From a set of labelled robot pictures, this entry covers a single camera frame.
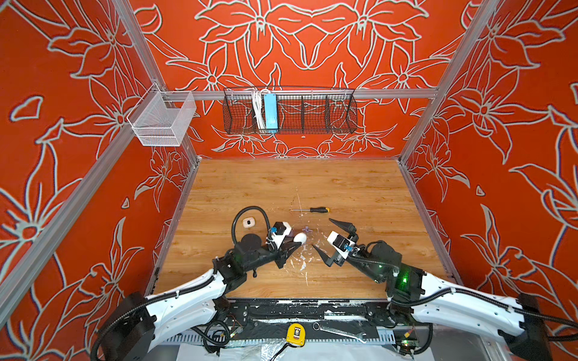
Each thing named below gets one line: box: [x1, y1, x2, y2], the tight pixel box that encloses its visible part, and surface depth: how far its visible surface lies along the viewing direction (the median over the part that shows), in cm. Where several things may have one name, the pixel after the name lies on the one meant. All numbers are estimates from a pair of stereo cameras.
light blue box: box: [264, 93, 279, 130], surface depth 91 cm
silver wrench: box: [312, 321, 368, 344], surface depth 71 cm
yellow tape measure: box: [285, 322, 307, 347], surface depth 70 cm
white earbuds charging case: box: [292, 231, 308, 246], surface depth 74 cm
